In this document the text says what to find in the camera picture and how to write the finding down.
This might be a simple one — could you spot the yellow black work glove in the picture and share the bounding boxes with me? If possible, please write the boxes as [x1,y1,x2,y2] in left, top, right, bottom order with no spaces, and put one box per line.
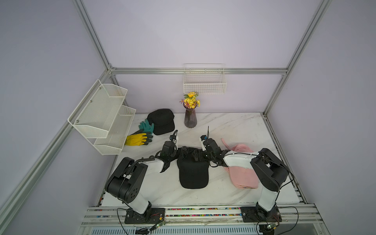
[124,132,153,146]

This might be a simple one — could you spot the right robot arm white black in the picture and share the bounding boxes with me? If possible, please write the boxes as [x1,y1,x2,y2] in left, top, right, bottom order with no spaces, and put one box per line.
[193,134,291,213]

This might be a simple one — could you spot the black cap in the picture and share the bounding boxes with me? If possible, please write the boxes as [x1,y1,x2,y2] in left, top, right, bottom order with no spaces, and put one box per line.
[177,147,209,190]
[147,109,175,135]

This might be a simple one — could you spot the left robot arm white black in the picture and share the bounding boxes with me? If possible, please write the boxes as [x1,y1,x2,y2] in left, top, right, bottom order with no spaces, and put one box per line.
[104,130,178,217]

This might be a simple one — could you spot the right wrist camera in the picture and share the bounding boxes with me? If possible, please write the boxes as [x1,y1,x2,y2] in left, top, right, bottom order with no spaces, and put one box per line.
[200,135,208,151]

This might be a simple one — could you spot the aluminium back crossbar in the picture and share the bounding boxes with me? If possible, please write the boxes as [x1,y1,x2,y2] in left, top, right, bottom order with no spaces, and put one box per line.
[112,68,288,75]

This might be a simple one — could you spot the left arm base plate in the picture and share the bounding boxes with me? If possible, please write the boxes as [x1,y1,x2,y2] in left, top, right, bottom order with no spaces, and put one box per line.
[124,208,165,224]

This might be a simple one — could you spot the dark purple glass vase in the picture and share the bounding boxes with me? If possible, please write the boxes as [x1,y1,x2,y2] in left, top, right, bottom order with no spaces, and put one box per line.
[184,105,197,128]

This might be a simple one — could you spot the aluminium frame post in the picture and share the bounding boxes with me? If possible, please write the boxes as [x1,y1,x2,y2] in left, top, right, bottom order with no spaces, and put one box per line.
[263,0,332,116]
[72,0,113,71]

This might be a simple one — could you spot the pink cap white R logo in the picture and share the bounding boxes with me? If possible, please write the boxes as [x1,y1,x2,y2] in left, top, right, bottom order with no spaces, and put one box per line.
[221,138,259,189]

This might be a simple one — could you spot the white wire wall basket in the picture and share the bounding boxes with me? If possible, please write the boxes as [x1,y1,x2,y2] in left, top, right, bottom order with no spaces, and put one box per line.
[183,63,227,95]

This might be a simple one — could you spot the white mesh two-tier shelf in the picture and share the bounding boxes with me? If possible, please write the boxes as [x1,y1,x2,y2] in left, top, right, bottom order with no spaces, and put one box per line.
[68,80,136,155]

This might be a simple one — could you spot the aluminium front rail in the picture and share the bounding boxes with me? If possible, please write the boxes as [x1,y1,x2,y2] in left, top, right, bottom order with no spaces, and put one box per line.
[78,204,330,235]

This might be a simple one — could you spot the aluminium frame post left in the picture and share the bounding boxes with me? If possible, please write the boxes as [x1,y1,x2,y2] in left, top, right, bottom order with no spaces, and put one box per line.
[72,0,113,71]

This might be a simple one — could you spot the aluminium frame post right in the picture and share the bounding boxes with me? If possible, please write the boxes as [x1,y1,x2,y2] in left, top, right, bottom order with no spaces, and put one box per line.
[263,0,332,116]

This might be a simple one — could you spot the yellow flower bouquet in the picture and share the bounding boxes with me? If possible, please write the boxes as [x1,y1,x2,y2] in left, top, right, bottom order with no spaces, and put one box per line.
[180,92,201,109]

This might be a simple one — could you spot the green rubber glove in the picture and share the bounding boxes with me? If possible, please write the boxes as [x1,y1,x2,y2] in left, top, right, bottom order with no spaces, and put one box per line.
[139,119,154,134]

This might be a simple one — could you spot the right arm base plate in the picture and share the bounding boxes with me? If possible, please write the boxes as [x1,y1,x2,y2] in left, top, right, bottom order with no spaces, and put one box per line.
[240,205,282,223]

